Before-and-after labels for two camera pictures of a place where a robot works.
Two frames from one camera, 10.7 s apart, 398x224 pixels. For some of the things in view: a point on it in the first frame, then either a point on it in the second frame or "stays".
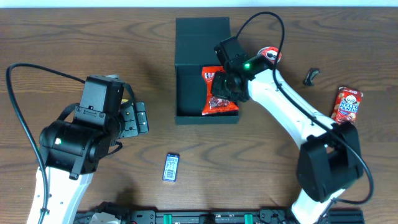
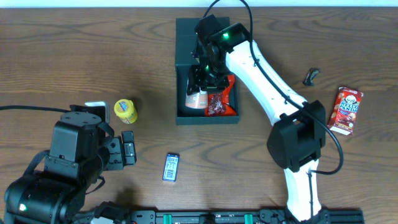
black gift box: [195, 40] stays
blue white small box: [171, 167] stays
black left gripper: [134, 119] to [116, 154]
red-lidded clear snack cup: [270, 53] to [197, 100]
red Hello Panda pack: [347, 105] stays
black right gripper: [222, 86] to [207, 82]
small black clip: [313, 72] stays
